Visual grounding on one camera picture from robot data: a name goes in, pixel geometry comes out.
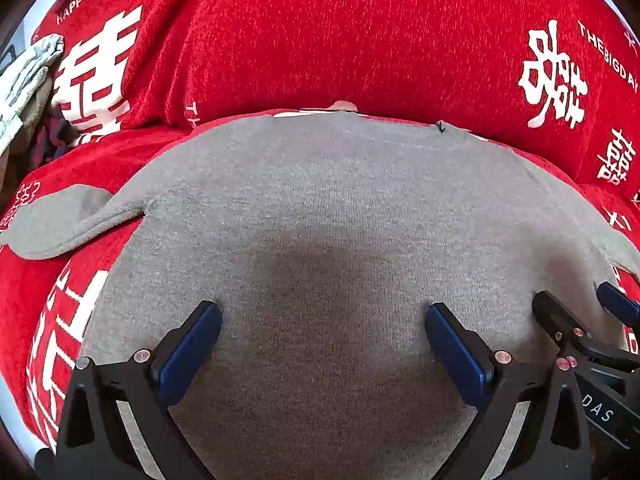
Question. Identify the dark brown cloth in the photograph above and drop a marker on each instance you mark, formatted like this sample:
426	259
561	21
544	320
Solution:
40	105

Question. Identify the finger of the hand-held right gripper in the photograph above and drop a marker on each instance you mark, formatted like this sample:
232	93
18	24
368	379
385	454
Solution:
620	302
560	317

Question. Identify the red printed sofa cover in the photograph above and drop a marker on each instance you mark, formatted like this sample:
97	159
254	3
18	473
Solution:
350	35

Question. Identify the small pink object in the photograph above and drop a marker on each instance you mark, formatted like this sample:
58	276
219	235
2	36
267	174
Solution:
342	105

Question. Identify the pale blue-green crumpled cloth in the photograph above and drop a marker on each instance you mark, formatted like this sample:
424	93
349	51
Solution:
22	75

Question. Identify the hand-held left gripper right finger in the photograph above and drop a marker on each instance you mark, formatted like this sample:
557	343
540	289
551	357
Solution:
457	357

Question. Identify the dark plaid cloth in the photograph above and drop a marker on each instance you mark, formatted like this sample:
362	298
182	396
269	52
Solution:
52	140

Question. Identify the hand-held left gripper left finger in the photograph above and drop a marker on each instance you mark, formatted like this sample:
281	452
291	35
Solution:
192	352

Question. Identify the grey knit sweater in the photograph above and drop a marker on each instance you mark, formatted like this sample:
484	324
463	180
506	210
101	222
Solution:
320	210

